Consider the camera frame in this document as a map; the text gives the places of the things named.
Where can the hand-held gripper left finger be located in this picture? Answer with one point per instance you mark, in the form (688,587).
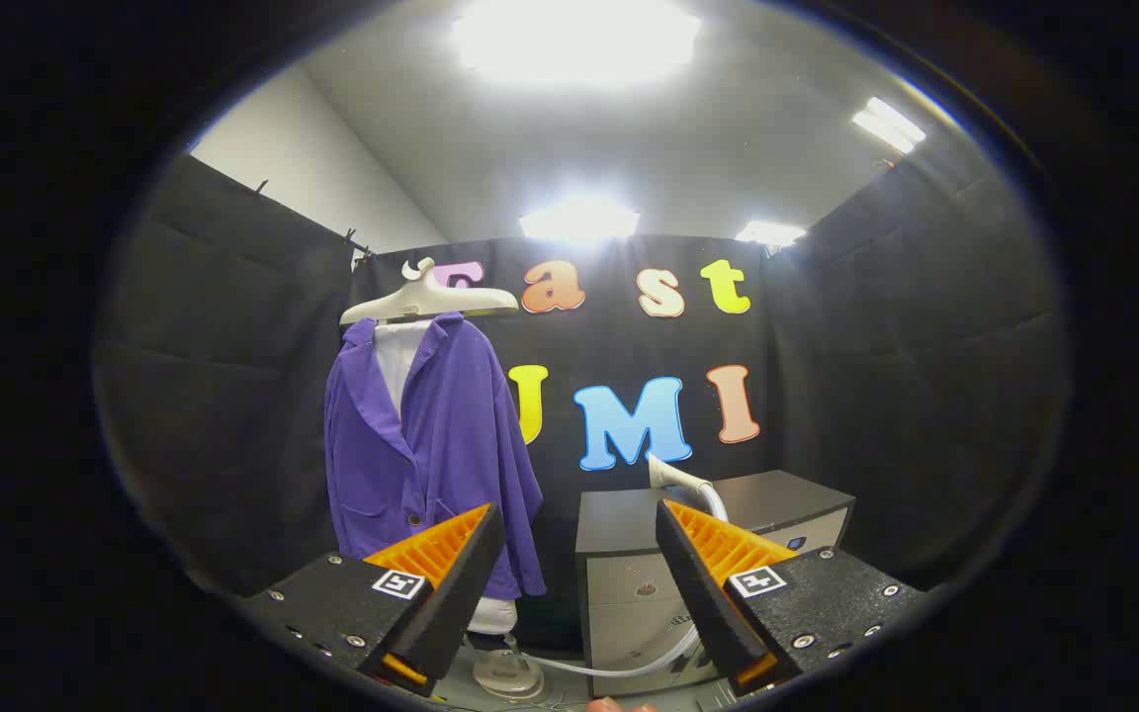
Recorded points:
(461,583)

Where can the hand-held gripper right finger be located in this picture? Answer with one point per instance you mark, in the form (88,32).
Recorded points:
(693,583)

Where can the white garment steamer base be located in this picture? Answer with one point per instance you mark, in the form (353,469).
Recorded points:
(508,675)

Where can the grey cabinet with dark top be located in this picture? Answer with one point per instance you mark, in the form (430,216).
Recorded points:
(629,514)

